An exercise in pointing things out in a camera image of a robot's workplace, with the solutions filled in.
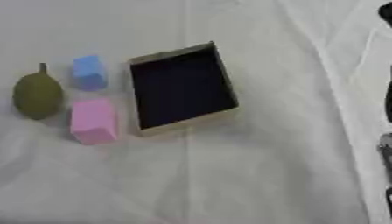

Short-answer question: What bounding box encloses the pink block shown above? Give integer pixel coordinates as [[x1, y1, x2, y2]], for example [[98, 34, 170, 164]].
[[68, 97, 122, 146]]

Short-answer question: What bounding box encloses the tan cardboard box black inside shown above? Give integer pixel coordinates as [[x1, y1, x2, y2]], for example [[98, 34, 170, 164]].
[[127, 40, 241, 138]]

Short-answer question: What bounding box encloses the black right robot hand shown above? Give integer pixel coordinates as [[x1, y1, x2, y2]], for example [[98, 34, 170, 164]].
[[382, 87, 392, 124]]

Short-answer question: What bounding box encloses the green toy fruit with stem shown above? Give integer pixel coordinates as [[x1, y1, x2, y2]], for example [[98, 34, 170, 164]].
[[10, 62, 67, 121]]

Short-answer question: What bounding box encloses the blue block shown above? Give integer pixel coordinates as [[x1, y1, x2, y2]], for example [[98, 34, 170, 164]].
[[70, 54, 109, 92]]

